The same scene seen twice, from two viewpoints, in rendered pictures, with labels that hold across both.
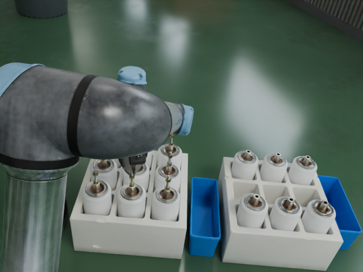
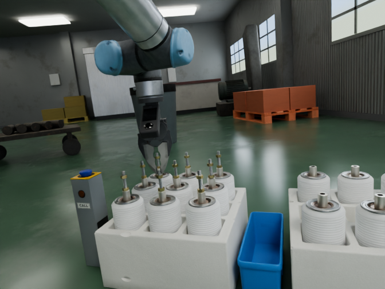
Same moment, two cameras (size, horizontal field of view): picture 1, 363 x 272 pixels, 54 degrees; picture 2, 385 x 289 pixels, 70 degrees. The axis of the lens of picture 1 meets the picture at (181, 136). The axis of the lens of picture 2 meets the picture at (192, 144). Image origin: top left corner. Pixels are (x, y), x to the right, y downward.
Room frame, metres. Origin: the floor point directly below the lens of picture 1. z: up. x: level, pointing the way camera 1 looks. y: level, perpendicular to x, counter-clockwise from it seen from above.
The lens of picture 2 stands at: (0.16, -0.23, 0.54)
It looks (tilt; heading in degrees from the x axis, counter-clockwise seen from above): 10 degrees down; 22
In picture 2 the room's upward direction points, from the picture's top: 6 degrees counter-clockwise
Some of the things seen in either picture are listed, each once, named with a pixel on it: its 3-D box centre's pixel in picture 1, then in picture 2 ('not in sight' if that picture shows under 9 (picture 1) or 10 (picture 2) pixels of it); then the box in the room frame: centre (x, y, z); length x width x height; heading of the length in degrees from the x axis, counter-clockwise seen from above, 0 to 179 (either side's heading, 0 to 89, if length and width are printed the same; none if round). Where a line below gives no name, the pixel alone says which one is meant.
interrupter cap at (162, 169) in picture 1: (168, 170); (212, 187); (0.95, 0.03, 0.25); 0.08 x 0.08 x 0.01
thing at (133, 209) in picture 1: (131, 209); (166, 229); (0.83, 0.14, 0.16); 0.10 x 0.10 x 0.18
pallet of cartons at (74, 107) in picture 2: not in sight; (65, 109); (7.45, 7.13, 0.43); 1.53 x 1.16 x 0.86; 117
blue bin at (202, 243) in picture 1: (203, 215); (264, 252); (0.93, -0.12, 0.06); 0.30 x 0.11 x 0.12; 2
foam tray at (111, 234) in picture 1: (135, 198); (182, 231); (0.95, 0.15, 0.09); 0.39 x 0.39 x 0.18; 3
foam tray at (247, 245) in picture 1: (271, 210); (364, 244); (0.97, -0.39, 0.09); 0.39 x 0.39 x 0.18; 3
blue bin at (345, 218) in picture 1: (331, 211); not in sight; (1.04, -0.66, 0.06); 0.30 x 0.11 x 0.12; 3
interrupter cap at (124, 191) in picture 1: (131, 191); (162, 200); (0.83, 0.14, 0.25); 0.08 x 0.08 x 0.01
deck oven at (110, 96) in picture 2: not in sight; (119, 84); (8.24, 5.39, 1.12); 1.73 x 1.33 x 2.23; 117
